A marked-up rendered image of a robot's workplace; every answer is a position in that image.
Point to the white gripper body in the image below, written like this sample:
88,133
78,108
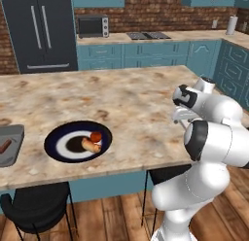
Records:
182,115

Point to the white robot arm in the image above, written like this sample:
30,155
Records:
207,160

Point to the tan cooked bread roll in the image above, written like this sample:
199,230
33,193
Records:
90,145

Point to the dark blue large plate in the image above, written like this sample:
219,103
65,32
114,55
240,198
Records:
61,147

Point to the grey tupperware container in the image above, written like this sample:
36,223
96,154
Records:
13,134

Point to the black chair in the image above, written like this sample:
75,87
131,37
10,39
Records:
165,175
35,209

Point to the teal base cupboards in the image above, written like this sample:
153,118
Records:
155,53

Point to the dark hob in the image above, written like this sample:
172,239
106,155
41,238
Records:
148,35

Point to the red tomato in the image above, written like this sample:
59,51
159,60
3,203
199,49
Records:
95,136

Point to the white paper towel roll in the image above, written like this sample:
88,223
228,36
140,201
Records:
231,25

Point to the teal kitchen island base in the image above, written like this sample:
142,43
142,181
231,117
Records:
107,186

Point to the grey toaster oven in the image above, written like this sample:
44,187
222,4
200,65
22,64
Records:
92,26

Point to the dark grey fridge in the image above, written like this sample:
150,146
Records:
40,31

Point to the brown sausage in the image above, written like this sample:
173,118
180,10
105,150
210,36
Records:
5,145

